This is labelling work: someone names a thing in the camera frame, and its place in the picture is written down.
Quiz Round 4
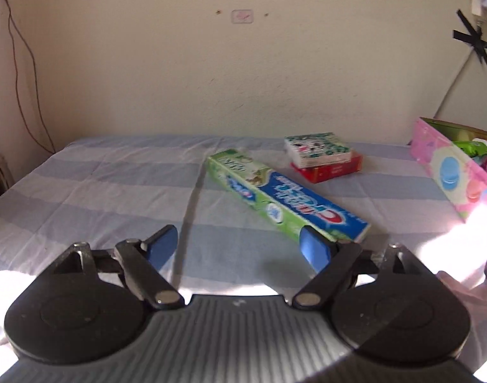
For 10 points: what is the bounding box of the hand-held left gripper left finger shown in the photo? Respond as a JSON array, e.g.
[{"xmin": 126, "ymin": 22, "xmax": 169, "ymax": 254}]
[{"xmin": 54, "ymin": 224, "xmax": 185, "ymax": 310}]

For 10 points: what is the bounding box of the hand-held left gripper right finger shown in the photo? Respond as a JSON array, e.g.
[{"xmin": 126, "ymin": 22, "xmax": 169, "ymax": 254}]
[{"xmin": 292, "ymin": 225, "xmax": 436, "ymax": 311}]

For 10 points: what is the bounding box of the green toothpaste box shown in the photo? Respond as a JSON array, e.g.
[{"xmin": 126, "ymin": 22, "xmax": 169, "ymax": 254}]
[{"xmin": 207, "ymin": 149, "xmax": 372, "ymax": 244}]

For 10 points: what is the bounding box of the pink biscuit tin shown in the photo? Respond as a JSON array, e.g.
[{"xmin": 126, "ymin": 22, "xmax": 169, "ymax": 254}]
[{"xmin": 410, "ymin": 117, "xmax": 487, "ymax": 224}]

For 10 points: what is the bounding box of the green packet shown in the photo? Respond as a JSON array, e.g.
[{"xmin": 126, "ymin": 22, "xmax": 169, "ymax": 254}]
[{"xmin": 453, "ymin": 139, "xmax": 487, "ymax": 159}]

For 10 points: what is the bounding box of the striped bedsheet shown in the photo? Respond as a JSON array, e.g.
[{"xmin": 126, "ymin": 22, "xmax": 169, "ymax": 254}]
[{"xmin": 0, "ymin": 135, "xmax": 487, "ymax": 383}]

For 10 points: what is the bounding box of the red small box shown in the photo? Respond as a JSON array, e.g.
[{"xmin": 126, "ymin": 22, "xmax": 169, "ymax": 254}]
[{"xmin": 290, "ymin": 154, "xmax": 364, "ymax": 184}]

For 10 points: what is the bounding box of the green patterned small box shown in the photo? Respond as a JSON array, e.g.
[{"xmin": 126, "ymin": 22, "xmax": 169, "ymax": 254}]
[{"xmin": 284, "ymin": 131, "xmax": 353, "ymax": 168}]

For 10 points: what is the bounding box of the black tape cross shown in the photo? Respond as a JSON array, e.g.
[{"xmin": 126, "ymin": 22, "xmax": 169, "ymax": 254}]
[{"xmin": 453, "ymin": 9, "xmax": 487, "ymax": 84}]

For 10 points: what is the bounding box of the white cable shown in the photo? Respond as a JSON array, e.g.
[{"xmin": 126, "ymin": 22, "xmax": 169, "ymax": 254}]
[{"xmin": 433, "ymin": 54, "xmax": 478, "ymax": 119}]

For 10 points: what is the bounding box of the dark wall cable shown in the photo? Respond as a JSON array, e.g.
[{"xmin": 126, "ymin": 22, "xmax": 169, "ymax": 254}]
[{"xmin": 0, "ymin": 0, "xmax": 55, "ymax": 154}]

